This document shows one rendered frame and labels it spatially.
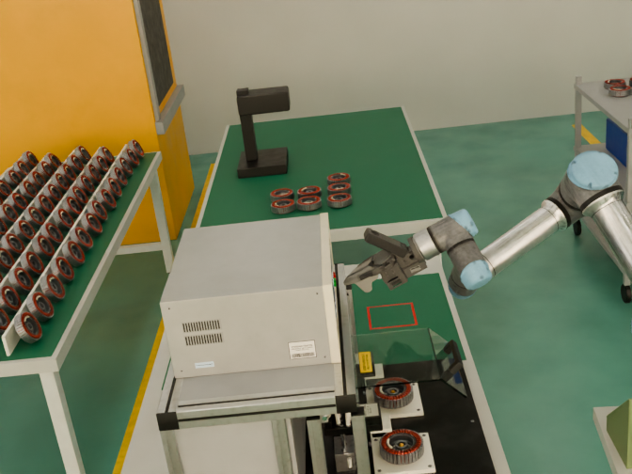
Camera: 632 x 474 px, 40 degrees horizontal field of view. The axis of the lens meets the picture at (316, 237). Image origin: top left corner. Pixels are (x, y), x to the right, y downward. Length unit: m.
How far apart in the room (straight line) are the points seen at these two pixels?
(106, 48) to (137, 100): 0.36
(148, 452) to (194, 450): 0.49
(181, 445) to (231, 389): 0.17
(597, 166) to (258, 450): 1.09
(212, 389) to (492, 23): 5.73
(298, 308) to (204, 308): 0.21
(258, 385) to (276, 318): 0.16
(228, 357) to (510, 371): 2.20
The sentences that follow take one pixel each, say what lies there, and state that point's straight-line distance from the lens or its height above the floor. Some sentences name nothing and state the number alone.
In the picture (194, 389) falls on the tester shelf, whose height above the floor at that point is 1.11.
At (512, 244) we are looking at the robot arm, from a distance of 2.34.
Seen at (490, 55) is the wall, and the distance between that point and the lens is 7.45.
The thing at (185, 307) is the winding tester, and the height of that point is 1.30.
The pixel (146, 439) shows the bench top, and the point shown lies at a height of 0.75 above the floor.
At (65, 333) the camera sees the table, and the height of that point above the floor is 0.75.
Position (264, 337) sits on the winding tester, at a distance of 2.02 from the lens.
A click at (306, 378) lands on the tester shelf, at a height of 1.11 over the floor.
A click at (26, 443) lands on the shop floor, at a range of 4.12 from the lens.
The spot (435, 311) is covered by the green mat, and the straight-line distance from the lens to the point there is 2.99.
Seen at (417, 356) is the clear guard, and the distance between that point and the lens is 2.14.
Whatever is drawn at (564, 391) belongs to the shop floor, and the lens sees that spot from 3.93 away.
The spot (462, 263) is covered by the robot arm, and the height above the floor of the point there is 1.24.
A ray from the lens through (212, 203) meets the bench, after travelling 4.19.
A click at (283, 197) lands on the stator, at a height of 0.78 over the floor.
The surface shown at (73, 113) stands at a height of 0.92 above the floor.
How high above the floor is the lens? 2.19
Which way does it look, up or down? 23 degrees down
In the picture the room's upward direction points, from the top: 7 degrees counter-clockwise
